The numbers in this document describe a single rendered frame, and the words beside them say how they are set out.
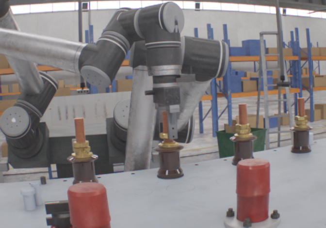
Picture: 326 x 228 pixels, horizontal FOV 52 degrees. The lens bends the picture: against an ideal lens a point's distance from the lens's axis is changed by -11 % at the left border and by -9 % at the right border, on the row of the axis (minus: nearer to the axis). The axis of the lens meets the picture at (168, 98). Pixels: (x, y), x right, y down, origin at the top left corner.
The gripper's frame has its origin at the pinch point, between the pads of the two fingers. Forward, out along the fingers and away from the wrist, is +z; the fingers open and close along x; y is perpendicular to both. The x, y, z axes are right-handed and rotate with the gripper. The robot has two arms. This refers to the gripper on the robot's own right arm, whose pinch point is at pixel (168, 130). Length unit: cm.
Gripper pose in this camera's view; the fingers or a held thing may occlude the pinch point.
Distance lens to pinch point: 113.0
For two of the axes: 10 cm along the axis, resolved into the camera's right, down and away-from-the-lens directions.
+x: 2.9, 0.4, -9.6
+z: 0.6, 10.0, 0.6
